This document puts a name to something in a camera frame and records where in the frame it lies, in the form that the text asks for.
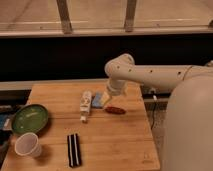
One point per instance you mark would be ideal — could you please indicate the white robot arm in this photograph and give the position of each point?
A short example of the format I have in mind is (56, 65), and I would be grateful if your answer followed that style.
(188, 131)

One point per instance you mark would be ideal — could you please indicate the blue sponge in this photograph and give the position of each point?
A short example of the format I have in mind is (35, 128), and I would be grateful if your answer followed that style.
(96, 100)

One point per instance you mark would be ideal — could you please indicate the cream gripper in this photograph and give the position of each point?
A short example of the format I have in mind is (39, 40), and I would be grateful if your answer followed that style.
(105, 98)

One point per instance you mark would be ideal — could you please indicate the white tube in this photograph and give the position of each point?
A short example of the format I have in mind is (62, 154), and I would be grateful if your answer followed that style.
(85, 105)

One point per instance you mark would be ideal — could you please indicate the green plate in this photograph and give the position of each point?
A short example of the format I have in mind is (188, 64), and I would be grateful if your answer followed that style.
(30, 118)

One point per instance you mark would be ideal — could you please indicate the black striped cloth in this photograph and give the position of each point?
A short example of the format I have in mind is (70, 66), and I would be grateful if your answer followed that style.
(74, 154)

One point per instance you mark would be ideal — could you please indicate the white paper cup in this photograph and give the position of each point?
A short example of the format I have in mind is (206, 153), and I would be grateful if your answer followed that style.
(28, 145)

